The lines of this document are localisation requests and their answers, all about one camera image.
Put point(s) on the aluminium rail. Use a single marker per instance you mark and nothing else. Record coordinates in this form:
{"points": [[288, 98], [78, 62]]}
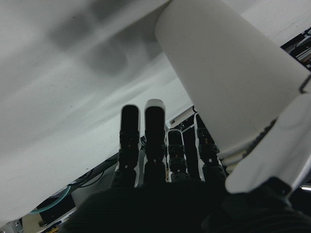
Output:
{"points": [[182, 117]]}

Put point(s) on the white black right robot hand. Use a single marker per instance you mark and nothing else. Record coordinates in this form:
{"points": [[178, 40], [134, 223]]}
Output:
{"points": [[170, 211]]}

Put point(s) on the white paper cup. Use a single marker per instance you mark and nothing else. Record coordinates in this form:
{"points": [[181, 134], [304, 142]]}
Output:
{"points": [[230, 72]]}

